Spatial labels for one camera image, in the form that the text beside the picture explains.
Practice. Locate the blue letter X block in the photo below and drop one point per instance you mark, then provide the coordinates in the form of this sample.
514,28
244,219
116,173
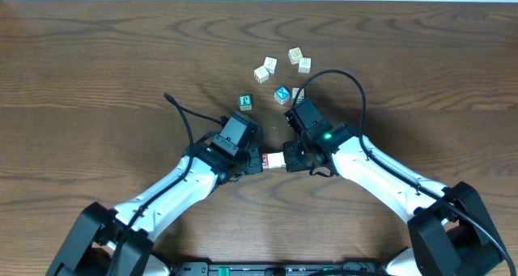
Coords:
282,95

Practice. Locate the red letter A block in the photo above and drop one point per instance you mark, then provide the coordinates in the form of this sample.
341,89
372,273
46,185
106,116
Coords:
265,161

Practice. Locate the green letter block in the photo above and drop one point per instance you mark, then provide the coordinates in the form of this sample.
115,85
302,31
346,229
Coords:
245,102

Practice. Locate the plain white block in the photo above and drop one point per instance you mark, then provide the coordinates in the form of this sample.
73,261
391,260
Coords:
276,160

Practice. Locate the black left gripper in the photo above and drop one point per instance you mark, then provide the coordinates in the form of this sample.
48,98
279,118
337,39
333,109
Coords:
259,153

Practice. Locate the red edged white block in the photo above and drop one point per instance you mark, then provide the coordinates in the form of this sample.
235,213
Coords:
261,74

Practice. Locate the tan picture block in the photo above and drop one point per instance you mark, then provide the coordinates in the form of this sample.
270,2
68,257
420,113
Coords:
305,65

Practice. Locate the yellow picture block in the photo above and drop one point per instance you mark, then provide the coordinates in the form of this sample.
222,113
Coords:
295,55

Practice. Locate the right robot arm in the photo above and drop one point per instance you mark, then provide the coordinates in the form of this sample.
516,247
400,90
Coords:
451,231

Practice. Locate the teal picture block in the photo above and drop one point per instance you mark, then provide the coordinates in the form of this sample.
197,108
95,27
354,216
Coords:
295,98

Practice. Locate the white picture block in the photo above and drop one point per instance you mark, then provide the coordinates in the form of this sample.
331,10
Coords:
270,64

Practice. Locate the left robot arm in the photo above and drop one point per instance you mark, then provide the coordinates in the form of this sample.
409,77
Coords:
119,241

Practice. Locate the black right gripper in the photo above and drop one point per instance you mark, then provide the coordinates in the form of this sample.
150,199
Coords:
292,164

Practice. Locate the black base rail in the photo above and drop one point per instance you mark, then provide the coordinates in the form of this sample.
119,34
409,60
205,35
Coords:
284,268

